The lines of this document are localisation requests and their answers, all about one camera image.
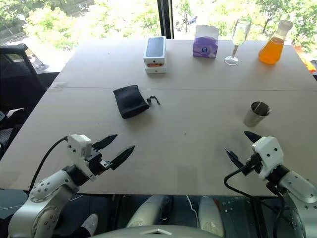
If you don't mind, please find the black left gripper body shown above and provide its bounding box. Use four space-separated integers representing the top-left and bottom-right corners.
85 148 112 175

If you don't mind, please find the stainless steel cup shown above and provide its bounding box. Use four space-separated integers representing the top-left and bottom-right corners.
243 101 272 128

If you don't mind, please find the purple tissue box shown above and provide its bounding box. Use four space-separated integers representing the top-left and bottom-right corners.
192 24 219 60

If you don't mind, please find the white shoe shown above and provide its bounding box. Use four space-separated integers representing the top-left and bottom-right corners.
81 213 100 235

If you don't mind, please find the black drawstring pouch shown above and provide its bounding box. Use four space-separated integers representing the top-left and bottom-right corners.
113 84 160 119

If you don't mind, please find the white phone box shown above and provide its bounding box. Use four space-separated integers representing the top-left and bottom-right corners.
142 36 167 75

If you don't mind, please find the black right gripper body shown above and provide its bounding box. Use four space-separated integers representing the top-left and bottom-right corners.
241 152 264 176

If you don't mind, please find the yellow orange object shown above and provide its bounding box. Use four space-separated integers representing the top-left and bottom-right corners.
304 58 317 73

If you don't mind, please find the black mesh office chair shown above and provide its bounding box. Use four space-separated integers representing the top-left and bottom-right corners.
0 43 50 111

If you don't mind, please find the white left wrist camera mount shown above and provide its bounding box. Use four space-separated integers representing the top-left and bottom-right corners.
67 134 96 180

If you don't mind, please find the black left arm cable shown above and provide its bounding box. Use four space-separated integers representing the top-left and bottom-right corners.
28 135 70 196

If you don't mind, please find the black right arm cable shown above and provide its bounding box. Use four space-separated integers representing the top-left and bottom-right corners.
223 158 286 238

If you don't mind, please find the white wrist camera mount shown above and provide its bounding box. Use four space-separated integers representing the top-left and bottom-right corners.
251 136 283 180
67 134 96 180

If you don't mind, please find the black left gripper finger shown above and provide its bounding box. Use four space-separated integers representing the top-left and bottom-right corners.
93 134 118 151
108 145 136 171

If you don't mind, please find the grey robot torso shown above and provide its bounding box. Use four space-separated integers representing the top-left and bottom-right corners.
91 224 224 238

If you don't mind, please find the black window frame post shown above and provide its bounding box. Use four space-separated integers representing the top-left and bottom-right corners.
158 0 174 40

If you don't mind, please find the flask with orange liquid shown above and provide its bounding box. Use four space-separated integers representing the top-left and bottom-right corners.
258 19 294 65

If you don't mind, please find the clear champagne glass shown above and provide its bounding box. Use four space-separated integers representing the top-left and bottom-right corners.
224 18 252 66

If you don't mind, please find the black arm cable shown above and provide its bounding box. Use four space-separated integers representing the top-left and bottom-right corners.
223 158 286 238
28 135 70 196

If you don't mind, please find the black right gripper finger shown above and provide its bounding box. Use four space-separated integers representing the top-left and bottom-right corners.
224 147 246 170
244 130 262 144

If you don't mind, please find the thin white cable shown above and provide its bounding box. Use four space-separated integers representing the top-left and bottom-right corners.
185 195 200 224

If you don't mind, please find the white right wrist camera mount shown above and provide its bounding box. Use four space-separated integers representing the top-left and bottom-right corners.
251 136 283 180

